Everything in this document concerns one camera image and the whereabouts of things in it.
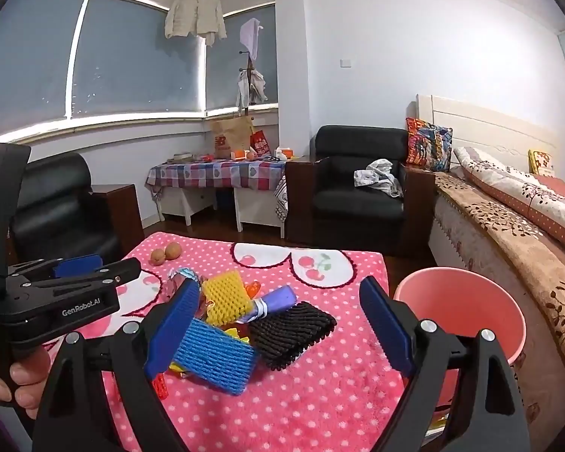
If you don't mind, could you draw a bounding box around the blue foam fruit net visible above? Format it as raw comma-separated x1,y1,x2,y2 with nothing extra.
171,318,258,396

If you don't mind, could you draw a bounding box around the crinkled clear snack wrapper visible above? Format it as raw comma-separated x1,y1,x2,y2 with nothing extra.
164,267,201,301

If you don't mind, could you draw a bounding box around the yellow foam fruit net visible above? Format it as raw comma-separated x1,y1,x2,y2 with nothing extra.
202,270,253,327

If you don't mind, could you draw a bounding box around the black foam fruit net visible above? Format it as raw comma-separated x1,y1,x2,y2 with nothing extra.
248,301,337,371

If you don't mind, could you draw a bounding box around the purple wrapper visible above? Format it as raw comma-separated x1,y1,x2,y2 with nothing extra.
238,285,297,324

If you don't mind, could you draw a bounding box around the red foam fruit net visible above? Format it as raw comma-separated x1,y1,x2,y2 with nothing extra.
152,373,169,401

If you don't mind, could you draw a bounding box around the orange plastic bag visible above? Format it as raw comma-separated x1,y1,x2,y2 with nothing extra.
245,281,261,299

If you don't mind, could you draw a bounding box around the person's left hand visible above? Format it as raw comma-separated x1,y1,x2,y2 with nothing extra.
0,347,50,419

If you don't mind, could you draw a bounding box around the black armchair left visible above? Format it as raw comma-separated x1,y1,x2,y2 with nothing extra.
10,152,123,263

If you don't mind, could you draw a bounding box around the brown wooden side cabinet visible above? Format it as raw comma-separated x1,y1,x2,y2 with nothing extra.
92,184,145,255

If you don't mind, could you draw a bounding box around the brown egg near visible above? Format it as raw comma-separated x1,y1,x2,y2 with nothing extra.
150,248,167,266

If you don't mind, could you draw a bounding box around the pink plastic bucket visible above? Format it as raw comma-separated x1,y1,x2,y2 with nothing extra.
394,266,528,410

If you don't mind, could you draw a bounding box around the pink polka dot blanket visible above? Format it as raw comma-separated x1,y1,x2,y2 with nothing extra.
43,231,406,452

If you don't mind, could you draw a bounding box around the brown leaf pattern blanket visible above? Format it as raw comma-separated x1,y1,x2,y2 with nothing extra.
436,173,565,362

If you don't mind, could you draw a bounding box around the white mattress side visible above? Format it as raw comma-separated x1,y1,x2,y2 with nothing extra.
430,196,565,451

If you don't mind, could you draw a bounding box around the plaid tablecloth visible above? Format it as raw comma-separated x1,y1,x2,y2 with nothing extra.
146,160,284,192

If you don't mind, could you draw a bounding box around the white side table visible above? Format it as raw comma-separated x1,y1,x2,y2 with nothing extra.
155,187,286,239

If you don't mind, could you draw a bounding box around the brown paper bag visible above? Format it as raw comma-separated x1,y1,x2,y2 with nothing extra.
210,115,254,159

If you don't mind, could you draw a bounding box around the floral white orange quilt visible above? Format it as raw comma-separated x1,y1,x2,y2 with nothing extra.
453,147,565,247

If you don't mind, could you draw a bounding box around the red gift bag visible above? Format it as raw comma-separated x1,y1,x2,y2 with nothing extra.
250,131,271,157

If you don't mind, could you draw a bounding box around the black armchair by bed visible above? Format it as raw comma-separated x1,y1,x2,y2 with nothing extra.
284,125,436,256

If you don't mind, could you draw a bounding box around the coat stand with clothes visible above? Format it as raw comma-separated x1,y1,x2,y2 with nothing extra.
237,50,268,115

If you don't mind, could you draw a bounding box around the yellow patterned pillow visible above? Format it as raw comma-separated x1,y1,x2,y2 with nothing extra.
528,149,555,177

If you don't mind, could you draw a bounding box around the crumpled white cloth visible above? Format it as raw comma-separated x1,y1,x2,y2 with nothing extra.
353,158,403,199

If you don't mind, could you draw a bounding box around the colourful patterned cushion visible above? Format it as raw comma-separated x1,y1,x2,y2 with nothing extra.
406,118,453,171

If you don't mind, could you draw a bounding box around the hanging white jacket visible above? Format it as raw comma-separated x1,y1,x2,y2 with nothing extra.
164,0,228,46

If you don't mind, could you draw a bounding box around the white bed headboard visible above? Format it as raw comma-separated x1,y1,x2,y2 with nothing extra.
416,94,559,171

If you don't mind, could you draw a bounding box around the hanging lilac cloth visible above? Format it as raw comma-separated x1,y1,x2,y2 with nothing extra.
240,17,263,61

